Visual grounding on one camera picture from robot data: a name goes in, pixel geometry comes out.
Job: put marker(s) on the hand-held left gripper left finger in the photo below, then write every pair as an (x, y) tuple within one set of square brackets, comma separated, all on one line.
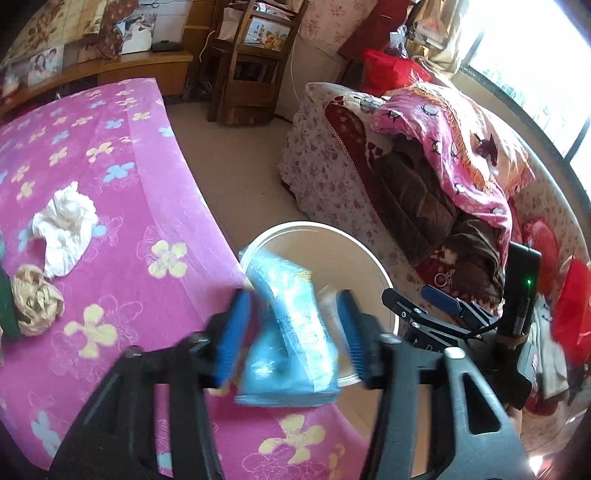
[(233, 337)]

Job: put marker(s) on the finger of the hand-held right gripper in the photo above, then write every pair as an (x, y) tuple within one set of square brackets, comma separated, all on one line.
[(441, 297), (415, 318)]

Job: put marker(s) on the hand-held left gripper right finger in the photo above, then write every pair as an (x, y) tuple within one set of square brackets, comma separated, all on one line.
[(353, 334)]

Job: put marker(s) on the blue plastic packet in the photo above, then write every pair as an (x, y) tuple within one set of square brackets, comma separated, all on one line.
[(286, 337)]

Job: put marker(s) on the white plastic bucket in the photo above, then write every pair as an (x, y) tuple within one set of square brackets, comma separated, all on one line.
[(337, 254)]

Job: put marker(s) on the white tissue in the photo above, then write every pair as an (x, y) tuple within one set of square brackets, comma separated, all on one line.
[(64, 226)]

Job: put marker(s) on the beige paper ball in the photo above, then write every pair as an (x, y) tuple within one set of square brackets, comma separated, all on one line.
[(34, 300)]

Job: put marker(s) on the red cloth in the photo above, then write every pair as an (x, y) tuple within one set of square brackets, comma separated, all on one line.
[(572, 304)]

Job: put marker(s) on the brown padded jacket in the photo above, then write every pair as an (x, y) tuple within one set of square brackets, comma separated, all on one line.
[(415, 194)]

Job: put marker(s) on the pink printed blanket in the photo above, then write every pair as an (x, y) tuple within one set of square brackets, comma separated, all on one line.
[(452, 152)]

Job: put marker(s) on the floral covered sofa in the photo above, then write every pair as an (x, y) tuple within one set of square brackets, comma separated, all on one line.
[(318, 184)]

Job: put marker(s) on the pink floral bed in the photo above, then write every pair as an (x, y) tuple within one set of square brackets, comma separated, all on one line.
[(138, 184)]

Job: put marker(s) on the dark red floral blanket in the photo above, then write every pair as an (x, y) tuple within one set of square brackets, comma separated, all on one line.
[(351, 134)]

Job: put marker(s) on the dark green cloth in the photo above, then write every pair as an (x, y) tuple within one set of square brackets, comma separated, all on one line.
[(7, 300)]

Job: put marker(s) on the red plastic bag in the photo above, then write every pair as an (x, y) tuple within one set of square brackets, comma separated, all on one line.
[(388, 69)]

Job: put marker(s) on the window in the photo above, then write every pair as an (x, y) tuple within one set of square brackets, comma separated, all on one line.
[(531, 60)]

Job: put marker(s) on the wooden chair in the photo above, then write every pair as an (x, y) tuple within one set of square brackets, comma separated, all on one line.
[(258, 87)]

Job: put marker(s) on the beige curtain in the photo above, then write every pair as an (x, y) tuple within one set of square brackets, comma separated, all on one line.
[(448, 41)]

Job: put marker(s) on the white cabinet floral cover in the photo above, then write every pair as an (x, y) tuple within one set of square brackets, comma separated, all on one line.
[(318, 69)]

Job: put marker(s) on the dark red box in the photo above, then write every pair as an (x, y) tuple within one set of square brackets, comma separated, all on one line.
[(374, 27)]

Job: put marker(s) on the wooden headboard shelf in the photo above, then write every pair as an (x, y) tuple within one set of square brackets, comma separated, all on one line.
[(138, 64)]

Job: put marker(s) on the black box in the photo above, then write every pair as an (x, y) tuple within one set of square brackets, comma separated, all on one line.
[(166, 46)]

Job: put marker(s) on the wedding photo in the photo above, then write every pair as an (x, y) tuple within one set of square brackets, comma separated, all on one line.
[(138, 34)]

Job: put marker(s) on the small photo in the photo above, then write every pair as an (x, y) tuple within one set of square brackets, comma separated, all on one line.
[(87, 53)]

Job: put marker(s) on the couple photo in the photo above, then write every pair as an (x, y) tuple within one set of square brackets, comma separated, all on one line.
[(46, 64)]

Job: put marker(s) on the yellow floral quilt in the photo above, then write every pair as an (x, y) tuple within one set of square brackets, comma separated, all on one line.
[(60, 18)]

